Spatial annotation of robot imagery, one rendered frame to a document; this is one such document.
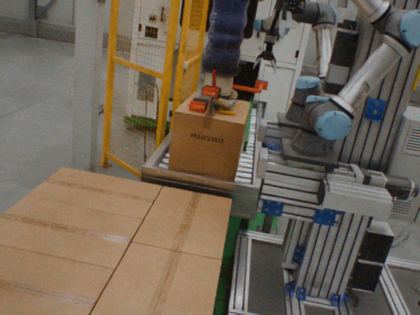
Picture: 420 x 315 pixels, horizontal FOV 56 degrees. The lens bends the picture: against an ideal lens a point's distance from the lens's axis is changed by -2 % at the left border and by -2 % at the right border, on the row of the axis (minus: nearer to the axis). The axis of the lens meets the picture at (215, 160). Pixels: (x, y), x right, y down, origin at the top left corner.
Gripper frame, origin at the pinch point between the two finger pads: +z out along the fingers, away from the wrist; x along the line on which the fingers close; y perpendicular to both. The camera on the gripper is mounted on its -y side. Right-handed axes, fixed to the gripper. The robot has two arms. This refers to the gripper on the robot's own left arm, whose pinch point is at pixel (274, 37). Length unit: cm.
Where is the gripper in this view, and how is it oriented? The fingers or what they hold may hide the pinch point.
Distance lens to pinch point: 143.3
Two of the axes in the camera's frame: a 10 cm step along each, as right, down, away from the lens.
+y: 9.8, 1.0, 1.5
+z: -1.5, 9.2, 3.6
